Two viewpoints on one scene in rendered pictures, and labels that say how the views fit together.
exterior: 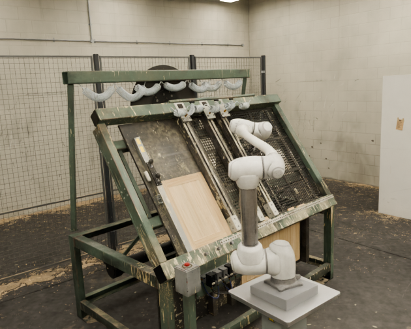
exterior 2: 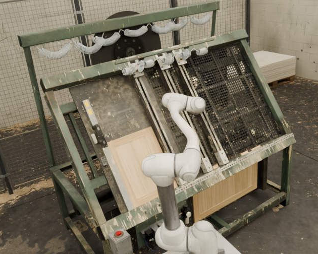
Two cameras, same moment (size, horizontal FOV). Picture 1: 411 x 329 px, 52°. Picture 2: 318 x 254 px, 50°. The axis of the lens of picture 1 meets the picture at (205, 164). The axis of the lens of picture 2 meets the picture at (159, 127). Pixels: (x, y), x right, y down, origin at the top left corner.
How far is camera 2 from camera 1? 1.09 m
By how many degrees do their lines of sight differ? 18
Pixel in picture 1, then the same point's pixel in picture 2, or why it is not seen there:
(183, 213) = (128, 171)
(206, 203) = not seen: hidden behind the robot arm
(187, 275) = (116, 245)
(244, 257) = (165, 239)
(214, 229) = not seen: hidden behind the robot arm
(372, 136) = not seen: outside the picture
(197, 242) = (141, 199)
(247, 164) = (158, 165)
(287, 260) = (206, 244)
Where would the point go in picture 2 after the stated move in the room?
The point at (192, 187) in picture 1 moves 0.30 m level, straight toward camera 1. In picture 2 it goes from (140, 143) to (133, 162)
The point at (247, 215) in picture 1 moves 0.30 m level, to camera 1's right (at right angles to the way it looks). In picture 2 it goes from (164, 206) to (215, 207)
